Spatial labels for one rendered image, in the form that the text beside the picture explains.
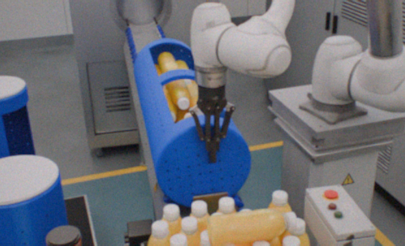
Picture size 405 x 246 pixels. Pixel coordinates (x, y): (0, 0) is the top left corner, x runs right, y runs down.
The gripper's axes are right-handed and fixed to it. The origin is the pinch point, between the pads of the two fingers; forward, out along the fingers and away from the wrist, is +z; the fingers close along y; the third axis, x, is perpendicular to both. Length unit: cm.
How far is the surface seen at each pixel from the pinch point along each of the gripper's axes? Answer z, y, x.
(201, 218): 8.8, -7.0, -19.3
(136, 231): 15.9, -23.5, -11.2
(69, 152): 116, -62, 229
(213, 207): 14.9, -1.3, -6.3
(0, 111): 18, -73, 87
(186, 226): 5.9, -11.8, -25.3
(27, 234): 25, -55, 6
